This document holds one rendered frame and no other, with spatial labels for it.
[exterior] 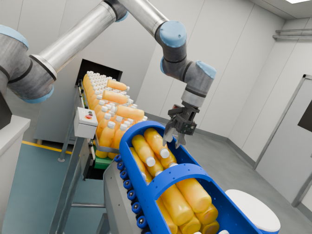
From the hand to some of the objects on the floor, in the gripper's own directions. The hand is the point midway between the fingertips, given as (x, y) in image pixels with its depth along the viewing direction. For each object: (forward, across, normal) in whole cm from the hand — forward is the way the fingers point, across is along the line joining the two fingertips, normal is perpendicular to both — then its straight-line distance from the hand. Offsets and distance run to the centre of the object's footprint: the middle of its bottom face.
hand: (170, 144), depth 98 cm
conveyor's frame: (+123, +1, +112) cm, 166 cm away
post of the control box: (+122, -28, +47) cm, 134 cm away
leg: (+122, -6, +19) cm, 124 cm away
